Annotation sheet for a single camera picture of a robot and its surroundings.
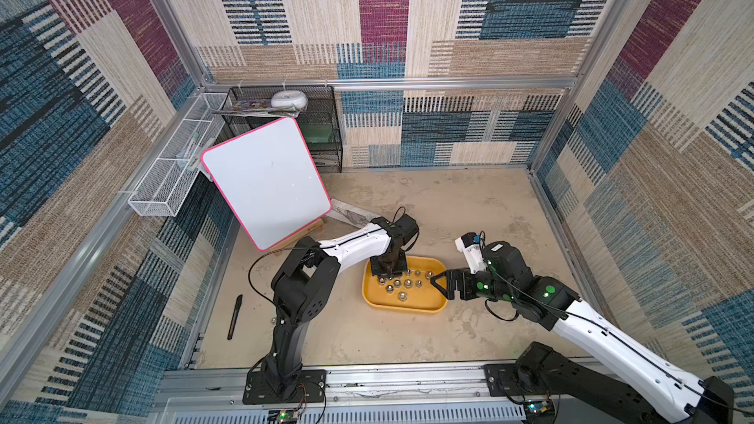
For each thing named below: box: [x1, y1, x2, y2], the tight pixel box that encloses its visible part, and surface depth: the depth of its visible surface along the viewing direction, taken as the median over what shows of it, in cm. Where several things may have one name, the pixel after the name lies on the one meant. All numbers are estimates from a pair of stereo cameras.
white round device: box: [270, 90, 309, 112], surface depth 91 cm
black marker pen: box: [226, 294, 244, 341], surface depth 87 cm
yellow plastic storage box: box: [361, 255, 448, 314], surface depth 91 cm
